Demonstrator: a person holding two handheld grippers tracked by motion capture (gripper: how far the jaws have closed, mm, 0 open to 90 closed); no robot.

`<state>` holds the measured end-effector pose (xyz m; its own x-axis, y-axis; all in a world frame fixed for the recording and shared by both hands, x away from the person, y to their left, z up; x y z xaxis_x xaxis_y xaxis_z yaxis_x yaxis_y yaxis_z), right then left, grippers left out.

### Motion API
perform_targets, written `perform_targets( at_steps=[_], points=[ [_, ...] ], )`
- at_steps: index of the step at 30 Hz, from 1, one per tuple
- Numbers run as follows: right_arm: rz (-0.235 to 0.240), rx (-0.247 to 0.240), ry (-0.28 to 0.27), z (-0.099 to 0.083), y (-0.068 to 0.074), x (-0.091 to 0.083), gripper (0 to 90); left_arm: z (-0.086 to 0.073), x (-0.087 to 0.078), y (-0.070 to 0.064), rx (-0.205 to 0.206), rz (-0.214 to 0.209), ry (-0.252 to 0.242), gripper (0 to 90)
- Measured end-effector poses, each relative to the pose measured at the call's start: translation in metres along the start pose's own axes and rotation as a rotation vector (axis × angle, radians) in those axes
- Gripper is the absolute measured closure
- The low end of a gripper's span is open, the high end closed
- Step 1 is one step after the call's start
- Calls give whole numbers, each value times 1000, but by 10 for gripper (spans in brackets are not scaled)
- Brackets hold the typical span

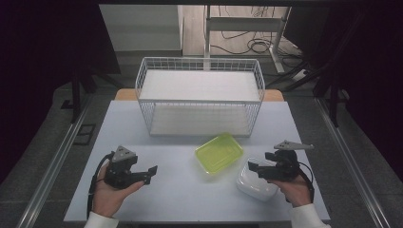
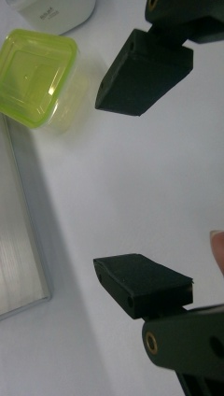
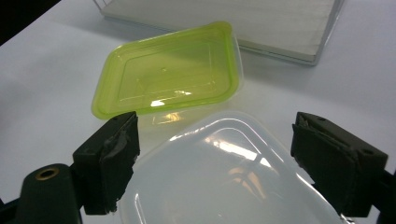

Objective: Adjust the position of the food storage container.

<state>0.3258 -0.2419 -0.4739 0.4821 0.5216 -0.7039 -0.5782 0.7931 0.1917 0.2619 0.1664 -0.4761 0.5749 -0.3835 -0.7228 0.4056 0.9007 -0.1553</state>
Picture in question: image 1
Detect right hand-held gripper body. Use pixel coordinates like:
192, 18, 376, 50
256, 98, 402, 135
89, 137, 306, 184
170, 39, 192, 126
269, 140, 316, 182

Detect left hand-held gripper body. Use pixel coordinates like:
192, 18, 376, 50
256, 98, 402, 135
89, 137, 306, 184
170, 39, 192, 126
104, 145, 150, 190

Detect white plastic container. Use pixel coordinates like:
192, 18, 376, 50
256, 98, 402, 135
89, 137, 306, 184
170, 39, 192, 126
236, 157, 280, 202

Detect green plastic container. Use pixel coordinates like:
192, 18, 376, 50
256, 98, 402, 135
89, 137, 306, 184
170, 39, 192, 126
194, 132, 245, 176

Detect white wire rack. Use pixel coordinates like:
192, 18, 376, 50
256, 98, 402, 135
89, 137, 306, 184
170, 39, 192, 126
135, 56, 266, 138

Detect person's right hand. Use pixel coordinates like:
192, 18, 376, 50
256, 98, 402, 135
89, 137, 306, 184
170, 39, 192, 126
269, 174, 314, 209

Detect person's left hand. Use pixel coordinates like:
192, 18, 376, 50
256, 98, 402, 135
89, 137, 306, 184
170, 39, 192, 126
91, 162, 145, 217

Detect white power strip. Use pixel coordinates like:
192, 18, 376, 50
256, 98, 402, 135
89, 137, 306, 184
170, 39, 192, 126
291, 68, 309, 83

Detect black metal stand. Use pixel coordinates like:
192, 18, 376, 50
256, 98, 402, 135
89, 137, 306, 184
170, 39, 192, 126
61, 61, 125, 125
265, 12, 366, 128

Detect dark curtain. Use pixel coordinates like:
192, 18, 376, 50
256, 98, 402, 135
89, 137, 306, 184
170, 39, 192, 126
282, 5, 403, 183
0, 0, 122, 185

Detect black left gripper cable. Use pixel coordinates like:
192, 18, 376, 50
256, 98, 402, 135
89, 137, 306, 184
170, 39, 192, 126
86, 151, 116, 220

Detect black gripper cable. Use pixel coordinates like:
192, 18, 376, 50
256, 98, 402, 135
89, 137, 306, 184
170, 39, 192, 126
297, 161, 316, 204
86, 151, 116, 220

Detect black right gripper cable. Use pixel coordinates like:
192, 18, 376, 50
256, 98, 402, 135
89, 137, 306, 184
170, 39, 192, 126
297, 161, 316, 204

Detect black floor bracket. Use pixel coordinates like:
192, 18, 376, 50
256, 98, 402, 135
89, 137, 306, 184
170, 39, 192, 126
72, 123, 97, 147

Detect aluminium rail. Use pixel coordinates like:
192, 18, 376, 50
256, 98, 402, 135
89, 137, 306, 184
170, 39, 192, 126
15, 94, 93, 228
315, 96, 393, 228

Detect black floor cables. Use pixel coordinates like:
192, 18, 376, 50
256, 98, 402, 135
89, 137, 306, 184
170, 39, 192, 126
210, 6, 306, 69

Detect white metal desk frame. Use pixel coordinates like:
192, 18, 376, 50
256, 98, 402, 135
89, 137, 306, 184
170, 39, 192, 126
203, 5, 292, 75

